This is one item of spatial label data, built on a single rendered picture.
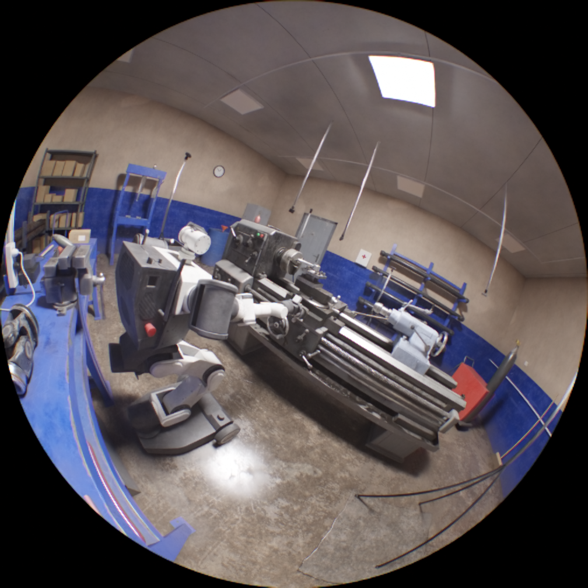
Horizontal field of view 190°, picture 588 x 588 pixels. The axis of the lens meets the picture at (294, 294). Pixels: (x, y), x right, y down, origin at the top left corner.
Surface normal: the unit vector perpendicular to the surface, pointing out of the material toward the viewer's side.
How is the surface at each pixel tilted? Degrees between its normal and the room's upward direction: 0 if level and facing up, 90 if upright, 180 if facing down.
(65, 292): 88
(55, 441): 0
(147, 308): 93
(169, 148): 90
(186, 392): 41
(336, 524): 0
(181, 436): 0
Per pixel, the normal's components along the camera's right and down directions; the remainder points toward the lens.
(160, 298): 0.85, 0.48
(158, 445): 0.37, -0.88
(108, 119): 0.77, 0.47
